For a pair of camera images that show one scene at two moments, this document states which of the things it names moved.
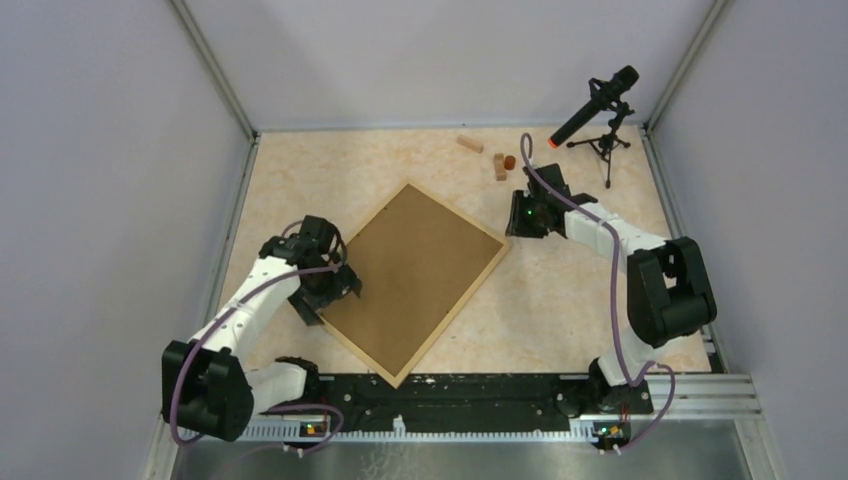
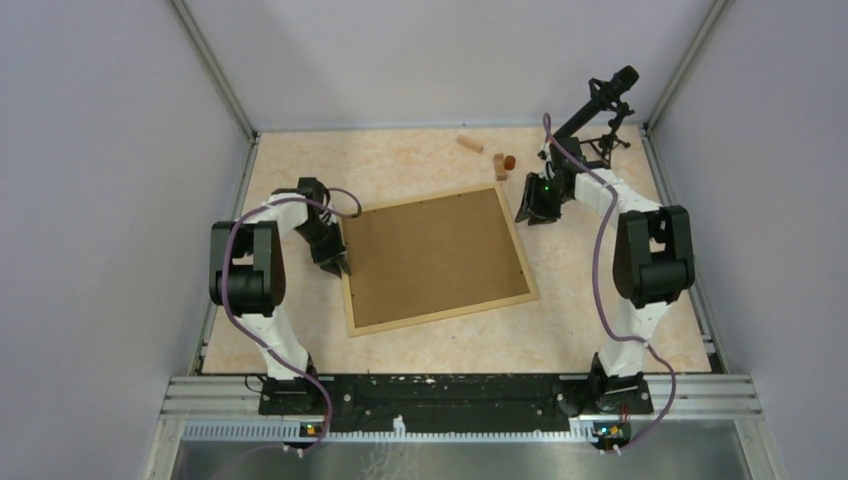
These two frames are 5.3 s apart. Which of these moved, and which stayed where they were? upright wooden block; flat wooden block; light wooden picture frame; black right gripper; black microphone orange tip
Moved: black right gripper; light wooden picture frame
Stayed: upright wooden block; flat wooden block; black microphone orange tip
